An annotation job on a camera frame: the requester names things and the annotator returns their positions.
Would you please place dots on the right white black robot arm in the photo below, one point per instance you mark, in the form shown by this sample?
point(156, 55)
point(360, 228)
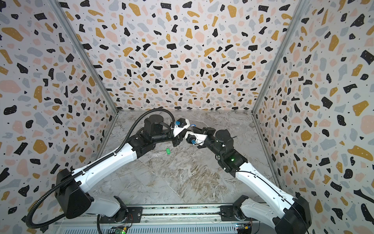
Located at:
point(283, 212)

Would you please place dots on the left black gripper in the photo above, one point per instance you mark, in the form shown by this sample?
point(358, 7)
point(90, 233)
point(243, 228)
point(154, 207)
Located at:
point(174, 137)

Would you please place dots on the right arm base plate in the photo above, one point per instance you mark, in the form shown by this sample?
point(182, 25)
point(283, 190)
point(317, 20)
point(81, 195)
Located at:
point(231, 213)

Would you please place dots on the electronics board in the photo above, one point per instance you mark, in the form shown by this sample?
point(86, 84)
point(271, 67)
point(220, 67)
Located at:
point(244, 228)
point(123, 229)

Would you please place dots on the left electronics board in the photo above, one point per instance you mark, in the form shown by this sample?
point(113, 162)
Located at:
point(123, 229)

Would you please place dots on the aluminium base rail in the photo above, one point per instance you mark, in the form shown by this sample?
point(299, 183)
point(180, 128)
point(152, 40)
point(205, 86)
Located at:
point(164, 219)

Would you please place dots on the aluminium corner post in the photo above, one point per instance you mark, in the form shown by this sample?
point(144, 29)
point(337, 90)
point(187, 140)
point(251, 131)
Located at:
point(60, 15)
point(300, 9)

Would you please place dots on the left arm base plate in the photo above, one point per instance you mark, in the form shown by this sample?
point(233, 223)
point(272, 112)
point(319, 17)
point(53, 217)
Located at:
point(131, 215)

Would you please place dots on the right aluminium corner post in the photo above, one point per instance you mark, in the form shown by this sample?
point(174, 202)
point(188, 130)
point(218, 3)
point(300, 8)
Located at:
point(300, 9)

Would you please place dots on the left aluminium corner post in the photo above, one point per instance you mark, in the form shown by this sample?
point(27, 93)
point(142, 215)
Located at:
point(60, 15)

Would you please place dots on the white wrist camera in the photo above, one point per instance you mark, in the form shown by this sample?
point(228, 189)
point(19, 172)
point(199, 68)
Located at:
point(195, 138)
point(180, 125)

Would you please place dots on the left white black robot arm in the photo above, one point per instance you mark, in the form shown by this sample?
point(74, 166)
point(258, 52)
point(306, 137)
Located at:
point(74, 198)

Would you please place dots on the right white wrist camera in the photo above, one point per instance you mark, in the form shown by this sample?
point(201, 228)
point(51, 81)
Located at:
point(195, 138)

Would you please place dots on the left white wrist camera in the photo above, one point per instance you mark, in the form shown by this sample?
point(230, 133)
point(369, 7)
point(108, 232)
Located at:
point(180, 125)

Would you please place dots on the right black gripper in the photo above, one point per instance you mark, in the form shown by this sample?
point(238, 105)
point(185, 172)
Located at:
point(206, 133)

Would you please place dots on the right electronics board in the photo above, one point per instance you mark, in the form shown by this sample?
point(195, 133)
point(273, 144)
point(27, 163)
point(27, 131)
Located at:
point(244, 228)

